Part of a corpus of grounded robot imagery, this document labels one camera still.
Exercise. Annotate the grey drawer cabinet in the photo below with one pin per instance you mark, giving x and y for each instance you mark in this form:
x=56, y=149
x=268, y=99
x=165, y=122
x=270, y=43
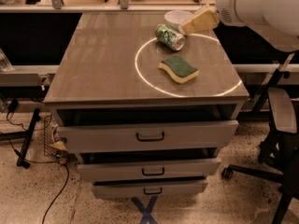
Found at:
x=110, y=75

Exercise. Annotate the wire mesh basket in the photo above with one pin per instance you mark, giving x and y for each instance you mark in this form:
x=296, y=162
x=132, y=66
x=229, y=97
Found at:
x=53, y=144

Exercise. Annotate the white bowl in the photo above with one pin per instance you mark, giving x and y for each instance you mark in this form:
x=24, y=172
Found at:
x=175, y=18

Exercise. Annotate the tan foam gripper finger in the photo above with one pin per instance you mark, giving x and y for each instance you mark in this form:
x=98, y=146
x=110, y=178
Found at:
x=202, y=20

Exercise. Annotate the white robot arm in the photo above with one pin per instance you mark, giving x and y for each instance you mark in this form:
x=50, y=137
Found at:
x=282, y=15

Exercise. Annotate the green yellow sponge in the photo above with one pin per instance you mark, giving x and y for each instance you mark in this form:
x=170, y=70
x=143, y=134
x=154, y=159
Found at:
x=178, y=69

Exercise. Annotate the top grey drawer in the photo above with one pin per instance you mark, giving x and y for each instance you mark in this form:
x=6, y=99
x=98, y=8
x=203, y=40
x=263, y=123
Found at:
x=146, y=137

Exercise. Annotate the black stand leg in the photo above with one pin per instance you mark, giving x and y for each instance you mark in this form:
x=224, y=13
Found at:
x=21, y=162

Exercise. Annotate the grey metal rail shelf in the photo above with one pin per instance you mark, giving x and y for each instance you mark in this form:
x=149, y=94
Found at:
x=28, y=76

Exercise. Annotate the green soda can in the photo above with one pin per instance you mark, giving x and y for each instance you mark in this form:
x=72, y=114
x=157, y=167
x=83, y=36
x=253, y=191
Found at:
x=170, y=37

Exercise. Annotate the middle grey drawer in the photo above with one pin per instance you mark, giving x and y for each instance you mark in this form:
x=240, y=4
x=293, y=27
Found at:
x=143, y=170

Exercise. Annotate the clear plastic bottle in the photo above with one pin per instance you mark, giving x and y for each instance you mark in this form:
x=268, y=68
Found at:
x=5, y=64

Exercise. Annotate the grey drawer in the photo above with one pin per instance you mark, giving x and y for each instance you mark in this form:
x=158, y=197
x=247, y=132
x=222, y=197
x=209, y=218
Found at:
x=146, y=137
x=143, y=170
x=129, y=190

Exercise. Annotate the bottom grey drawer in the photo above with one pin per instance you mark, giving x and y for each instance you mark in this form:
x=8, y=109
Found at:
x=129, y=190

